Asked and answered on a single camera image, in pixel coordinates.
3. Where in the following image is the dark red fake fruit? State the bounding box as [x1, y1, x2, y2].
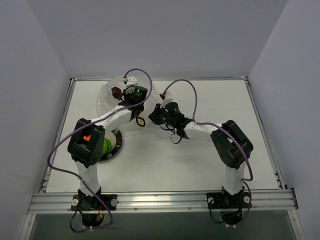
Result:
[111, 86, 122, 100]

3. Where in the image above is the translucent printed plastic bag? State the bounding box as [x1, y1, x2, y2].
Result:
[96, 76, 161, 126]

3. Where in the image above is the green fake watermelon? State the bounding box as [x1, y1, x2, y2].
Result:
[102, 138, 112, 155]

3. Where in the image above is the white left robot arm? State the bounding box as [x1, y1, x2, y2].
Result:
[67, 85, 151, 210]

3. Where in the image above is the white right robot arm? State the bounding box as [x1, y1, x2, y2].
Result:
[148, 102, 254, 207]

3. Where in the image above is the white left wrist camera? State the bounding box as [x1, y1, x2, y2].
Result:
[122, 76, 138, 86]

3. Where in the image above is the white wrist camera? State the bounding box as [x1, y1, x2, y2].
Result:
[122, 76, 138, 86]
[159, 91, 174, 108]

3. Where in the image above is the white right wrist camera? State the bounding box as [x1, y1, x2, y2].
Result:
[159, 91, 174, 108]

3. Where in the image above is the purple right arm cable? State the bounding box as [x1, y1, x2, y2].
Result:
[161, 79, 254, 225]

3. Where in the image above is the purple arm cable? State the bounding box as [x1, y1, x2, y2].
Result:
[161, 79, 254, 225]
[47, 67, 152, 230]

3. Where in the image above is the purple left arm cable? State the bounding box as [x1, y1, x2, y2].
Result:
[47, 67, 152, 230]

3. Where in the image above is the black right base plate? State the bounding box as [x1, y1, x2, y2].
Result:
[206, 191, 252, 209]

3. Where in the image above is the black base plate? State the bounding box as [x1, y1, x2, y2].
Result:
[206, 191, 252, 209]
[70, 193, 118, 212]

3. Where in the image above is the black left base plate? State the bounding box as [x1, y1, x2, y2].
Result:
[70, 193, 118, 212]

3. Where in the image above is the aluminium front frame rail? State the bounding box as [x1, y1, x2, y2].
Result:
[28, 189, 298, 214]

